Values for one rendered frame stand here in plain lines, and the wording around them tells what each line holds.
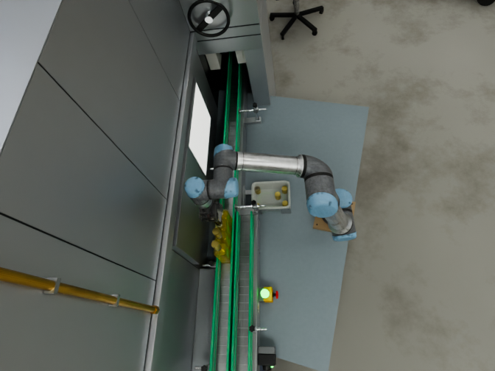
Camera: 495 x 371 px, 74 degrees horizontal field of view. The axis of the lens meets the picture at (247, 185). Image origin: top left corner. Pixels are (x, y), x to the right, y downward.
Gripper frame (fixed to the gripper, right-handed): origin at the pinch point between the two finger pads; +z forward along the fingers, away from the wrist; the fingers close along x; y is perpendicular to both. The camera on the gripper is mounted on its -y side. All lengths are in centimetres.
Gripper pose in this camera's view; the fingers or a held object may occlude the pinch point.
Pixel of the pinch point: (216, 213)
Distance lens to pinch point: 153.0
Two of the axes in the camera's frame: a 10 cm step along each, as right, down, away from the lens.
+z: 1.5, 4.3, 8.9
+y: 0.0, 9.0, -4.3
